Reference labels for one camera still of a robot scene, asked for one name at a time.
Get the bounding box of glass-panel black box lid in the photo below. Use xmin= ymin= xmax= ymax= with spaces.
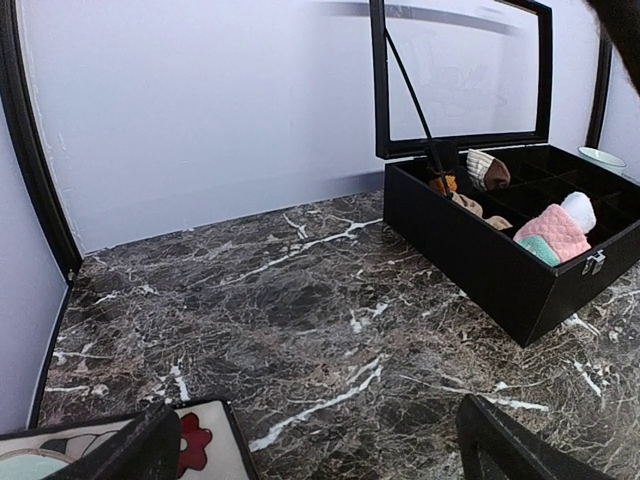
xmin=369 ymin=1 xmax=553 ymax=160

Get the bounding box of black compartment storage box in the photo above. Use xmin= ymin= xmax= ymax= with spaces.
xmin=383 ymin=145 xmax=639 ymax=347

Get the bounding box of black right corner post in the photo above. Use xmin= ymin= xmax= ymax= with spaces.
xmin=585 ymin=31 xmax=613 ymax=148

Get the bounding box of black left corner post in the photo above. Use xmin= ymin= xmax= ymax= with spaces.
xmin=1 ymin=1 xmax=82 ymax=283

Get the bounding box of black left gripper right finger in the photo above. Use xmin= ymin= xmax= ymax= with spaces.
xmin=456 ymin=394 xmax=609 ymax=479

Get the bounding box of beige and brown sock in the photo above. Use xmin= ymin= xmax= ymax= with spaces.
xmin=466 ymin=149 xmax=511 ymax=191

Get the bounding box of black corner post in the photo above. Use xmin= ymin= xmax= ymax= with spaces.
xmin=1 ymin=1 xmax=82 ymax=283
xmin=585 ymin=31 xmax=613 ymax=148

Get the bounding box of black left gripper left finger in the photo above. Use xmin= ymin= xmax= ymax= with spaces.
xmin=48 ymin=404 xmax=181 ymax=480

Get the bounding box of beige rolled sock in box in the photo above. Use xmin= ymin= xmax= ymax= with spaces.
xmin=451 ymin=192 xmax=513 ymax=231

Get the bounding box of floral square ceramic plate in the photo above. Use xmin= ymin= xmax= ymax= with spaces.
xmin=1 ymin=398 xmax=258 ymax=479

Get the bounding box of pink patterned sock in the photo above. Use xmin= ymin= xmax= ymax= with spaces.
xmin=513 ymin=191 xmax=597 ymax=267

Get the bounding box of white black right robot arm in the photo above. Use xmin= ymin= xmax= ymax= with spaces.
xmin=586 ymin=0 xmax=640 ymax=93

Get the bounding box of pale green ceramic bowl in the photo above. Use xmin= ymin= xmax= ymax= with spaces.
xmin=1 ymin=449 xmax=73 ymax=480

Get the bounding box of orange black item in box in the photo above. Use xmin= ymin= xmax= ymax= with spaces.
xmin=424 ymin=140 xmax=461 ymax=197

